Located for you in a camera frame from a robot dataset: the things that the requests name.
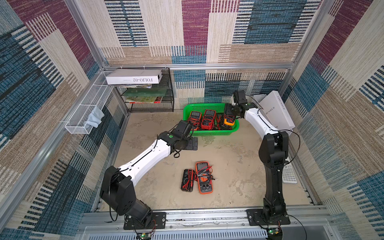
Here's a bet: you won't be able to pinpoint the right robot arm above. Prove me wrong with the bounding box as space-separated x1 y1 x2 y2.
225 91 291 227

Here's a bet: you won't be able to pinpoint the green plastic basket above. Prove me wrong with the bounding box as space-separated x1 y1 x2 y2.
183 103 240 137

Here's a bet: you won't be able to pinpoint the books on shelf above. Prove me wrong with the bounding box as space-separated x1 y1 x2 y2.
122 88 168 104

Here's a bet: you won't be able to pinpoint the white wire wall basket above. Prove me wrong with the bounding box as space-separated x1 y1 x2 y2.
65 71 113 135

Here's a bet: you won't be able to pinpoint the white calculator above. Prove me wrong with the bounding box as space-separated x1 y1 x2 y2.
282 164 298 184

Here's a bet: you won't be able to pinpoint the light blue cloth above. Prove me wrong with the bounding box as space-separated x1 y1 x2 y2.
84 106 105 129

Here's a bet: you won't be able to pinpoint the clear plastic holder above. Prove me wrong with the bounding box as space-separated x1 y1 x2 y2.
245 94 293 138

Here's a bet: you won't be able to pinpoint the red multimeter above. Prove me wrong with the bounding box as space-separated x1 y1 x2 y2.
216 114 225 130
201 110 217 131

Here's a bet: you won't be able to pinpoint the white folio box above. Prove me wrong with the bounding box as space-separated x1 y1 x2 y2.
106 69 163 85

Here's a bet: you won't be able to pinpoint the black multimeter with leads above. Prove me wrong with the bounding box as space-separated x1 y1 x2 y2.
181 169 196 193

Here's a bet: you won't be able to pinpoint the yellow multimeter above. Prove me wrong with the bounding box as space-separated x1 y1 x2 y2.
223 114 236 130

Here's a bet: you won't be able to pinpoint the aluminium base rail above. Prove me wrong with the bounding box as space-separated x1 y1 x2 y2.
75 206 342 240

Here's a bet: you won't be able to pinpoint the black wire shelf rack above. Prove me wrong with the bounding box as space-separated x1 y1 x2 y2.
117 68 175 113

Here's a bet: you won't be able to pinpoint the orange multimeter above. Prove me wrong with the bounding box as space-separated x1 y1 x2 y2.
195 162 214 195
187 111 202 131

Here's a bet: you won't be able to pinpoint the white box in holder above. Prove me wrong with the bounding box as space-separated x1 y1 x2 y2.
260 91 295 131

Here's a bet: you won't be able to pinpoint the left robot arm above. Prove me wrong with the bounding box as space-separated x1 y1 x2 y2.
100 121 194 229

